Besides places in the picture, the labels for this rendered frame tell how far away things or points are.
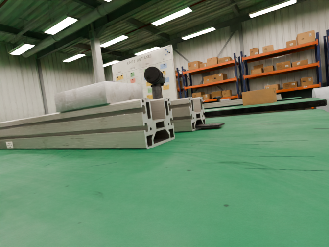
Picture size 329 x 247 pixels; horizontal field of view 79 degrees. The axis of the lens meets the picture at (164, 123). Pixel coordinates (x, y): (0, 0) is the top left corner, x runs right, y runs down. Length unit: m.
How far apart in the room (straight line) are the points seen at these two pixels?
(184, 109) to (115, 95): 0.19
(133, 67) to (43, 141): 3.67
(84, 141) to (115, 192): 0.28
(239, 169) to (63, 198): 0.15
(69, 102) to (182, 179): 0.33
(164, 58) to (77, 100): 3.35
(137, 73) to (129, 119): 3.75
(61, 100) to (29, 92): 12.80
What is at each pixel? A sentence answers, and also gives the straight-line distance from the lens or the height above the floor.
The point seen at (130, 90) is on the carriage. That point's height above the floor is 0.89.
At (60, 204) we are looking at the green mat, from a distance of 0.18.
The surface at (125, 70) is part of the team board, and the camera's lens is 4.31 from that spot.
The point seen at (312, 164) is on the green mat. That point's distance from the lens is 0.21.
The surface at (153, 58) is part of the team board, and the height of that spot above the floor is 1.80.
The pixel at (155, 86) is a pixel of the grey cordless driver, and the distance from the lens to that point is 0.74.
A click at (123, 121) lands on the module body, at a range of 0.36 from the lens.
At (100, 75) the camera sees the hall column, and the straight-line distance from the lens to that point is 9.25.
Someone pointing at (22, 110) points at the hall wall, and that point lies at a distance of 13.00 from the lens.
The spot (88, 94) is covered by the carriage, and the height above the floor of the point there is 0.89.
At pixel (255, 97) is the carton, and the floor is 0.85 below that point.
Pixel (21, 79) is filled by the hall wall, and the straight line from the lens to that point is 13.24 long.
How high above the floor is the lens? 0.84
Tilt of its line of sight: 4 degrees down
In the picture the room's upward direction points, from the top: 7 degrees counter-clockwise
